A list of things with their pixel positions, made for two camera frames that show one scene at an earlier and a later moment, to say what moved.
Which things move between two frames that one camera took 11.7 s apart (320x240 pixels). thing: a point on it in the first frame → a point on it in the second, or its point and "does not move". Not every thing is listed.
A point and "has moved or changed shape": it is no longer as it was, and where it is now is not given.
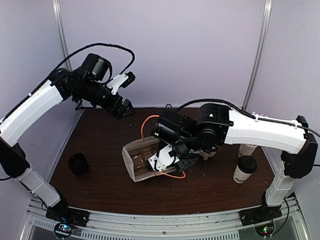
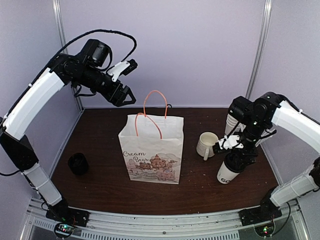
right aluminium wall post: x=263 y=37 does not move
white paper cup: x=247 y=165 → x=225 y=175
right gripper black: x=181 y=166 → x=247 y=154
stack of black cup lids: x=78 y=163 does not move
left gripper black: x=119 y=113 → x=117 y=100
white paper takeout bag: x=136 y=155 has moved or changed shape
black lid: x=247 y=164 → x=234 y=162
